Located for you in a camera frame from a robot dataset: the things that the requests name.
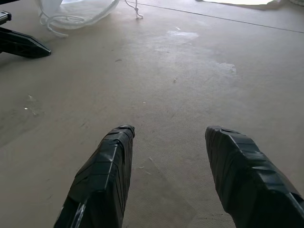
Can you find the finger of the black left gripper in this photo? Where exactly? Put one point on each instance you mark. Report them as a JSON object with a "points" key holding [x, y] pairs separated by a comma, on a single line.
{"points": [[21, 45]]}

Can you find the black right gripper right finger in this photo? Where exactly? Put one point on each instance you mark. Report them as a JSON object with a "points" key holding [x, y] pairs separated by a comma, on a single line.
{"points": [[247, 185]]}

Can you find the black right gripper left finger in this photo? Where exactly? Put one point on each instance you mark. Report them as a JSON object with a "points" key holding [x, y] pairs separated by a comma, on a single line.
{"points": [[107, 180]]}

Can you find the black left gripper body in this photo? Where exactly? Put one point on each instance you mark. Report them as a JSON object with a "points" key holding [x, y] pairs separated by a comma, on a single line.
{"points": [[4, 17]]}

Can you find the white cloth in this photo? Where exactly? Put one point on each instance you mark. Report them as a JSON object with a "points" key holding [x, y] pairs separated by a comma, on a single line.
{"points": [[273, 3]]}

